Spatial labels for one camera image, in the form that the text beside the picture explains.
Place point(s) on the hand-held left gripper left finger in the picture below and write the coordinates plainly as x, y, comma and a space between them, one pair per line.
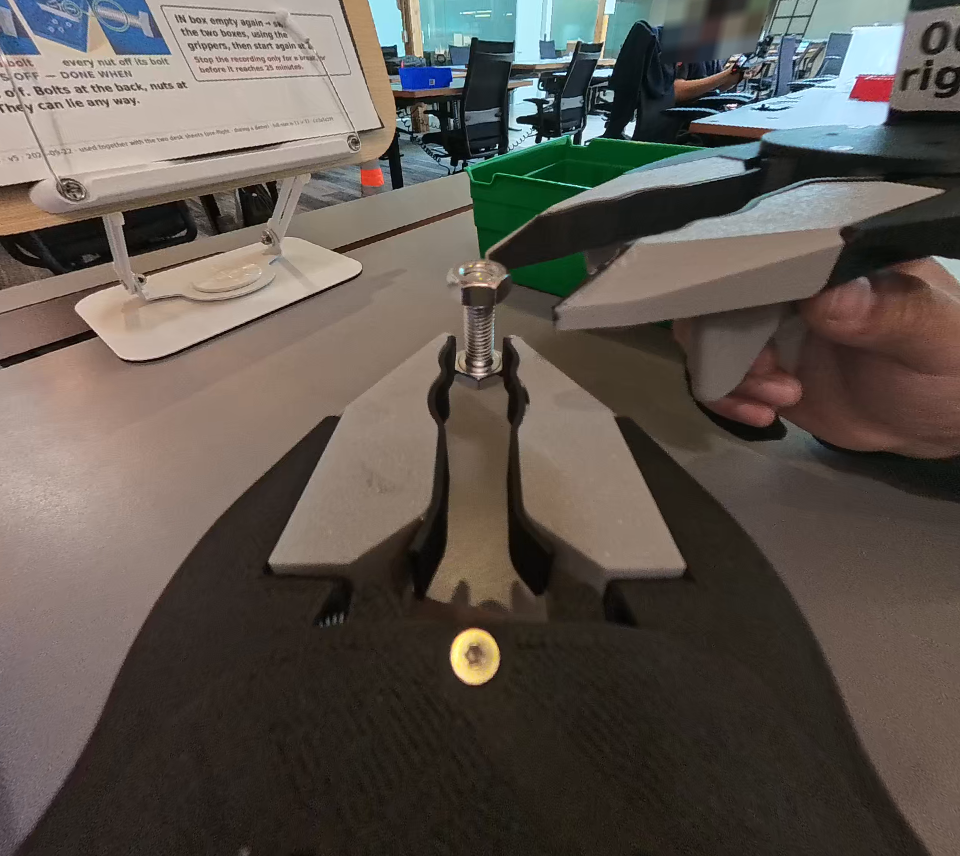
360, 488

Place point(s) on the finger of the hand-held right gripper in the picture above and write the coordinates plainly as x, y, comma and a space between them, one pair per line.
712, 263
637, 203

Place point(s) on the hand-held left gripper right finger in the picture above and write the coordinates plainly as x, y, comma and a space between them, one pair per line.
592, 488

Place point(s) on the green plastic bin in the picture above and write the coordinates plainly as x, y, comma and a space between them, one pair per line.
510, 210

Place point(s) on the silver hex nut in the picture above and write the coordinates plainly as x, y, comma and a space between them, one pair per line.
478, 373

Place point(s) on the silver hex bolt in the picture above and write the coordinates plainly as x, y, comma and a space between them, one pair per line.
478, 323

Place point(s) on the person's right hand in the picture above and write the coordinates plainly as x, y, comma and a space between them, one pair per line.
885, 368

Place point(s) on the small red bin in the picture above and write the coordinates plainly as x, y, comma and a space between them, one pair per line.
874, 89

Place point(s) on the black office chair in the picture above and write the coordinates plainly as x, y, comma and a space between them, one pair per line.
487, 98
577, 90

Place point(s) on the small blue bin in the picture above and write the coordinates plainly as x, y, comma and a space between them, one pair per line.
425, 78

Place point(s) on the orange traffic cone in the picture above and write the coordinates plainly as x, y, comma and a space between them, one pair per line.
371, 177

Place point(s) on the printed instruction sheet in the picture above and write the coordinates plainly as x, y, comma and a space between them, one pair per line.
225, 83

